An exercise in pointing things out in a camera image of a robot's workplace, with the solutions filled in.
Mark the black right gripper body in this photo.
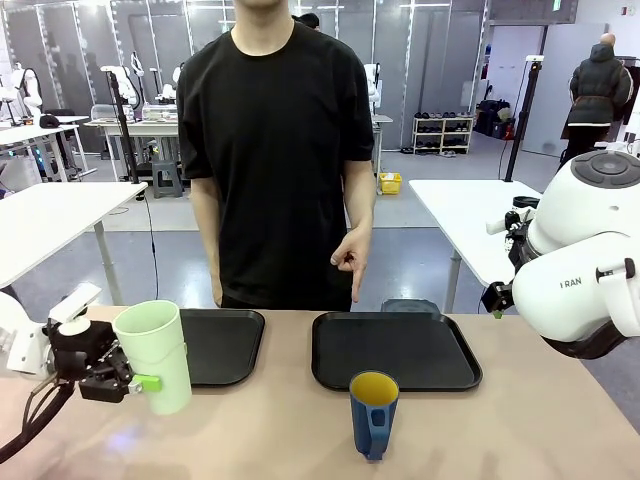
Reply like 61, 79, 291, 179
481, 281, 515, 315

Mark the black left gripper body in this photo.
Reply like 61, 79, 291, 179
49, 320, 121, 383

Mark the pale green plastic cup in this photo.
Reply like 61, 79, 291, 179
111, 299, 194, 417

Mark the blue cup with yellow inside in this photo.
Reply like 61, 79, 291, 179
348, 370, 401, 462

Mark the person's right forearm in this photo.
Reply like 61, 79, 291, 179
193, 209, 224, 276

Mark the person's left forearm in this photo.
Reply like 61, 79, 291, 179
343, 179, 377, 236

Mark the person's left hand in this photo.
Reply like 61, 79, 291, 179
331, 226, 374, 304

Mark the black plastic tray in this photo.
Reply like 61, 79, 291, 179
311, 311, 484, 393
177, 308, 266, 389

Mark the dark grey plastic seat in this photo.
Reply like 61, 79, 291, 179
381, 298, 442, 317

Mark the white table with grey leg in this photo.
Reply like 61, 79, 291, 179
0, 180, 149, 307

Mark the yellow plastic crate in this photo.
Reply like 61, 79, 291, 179
378, 172, 403, 197

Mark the wooden shoe rack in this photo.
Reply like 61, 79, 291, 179
411, 111, 475, 156

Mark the grey step stool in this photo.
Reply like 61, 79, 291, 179
151, 159, 183, 200

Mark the person in black puffer jacket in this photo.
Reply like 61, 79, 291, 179
559, 33, 636, 169

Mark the black tripod pole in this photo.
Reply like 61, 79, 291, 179
99, 65, 143, 187

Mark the person in black T-shirt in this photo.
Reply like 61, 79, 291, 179
176, 0, 377, 312

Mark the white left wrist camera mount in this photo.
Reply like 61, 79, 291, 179
46, 283, 102, 337

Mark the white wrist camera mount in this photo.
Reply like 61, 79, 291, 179
486, 209, 532, 236
46, 283, 102, 337

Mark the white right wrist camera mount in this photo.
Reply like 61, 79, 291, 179
486, 209, 532, 236

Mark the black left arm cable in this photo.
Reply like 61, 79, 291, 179
0, 377, 72, 454

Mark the black hanging table cable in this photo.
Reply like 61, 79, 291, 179
141, 193, 162, 306

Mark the black camera stand pole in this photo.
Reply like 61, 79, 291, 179
503, 55, 546, 183

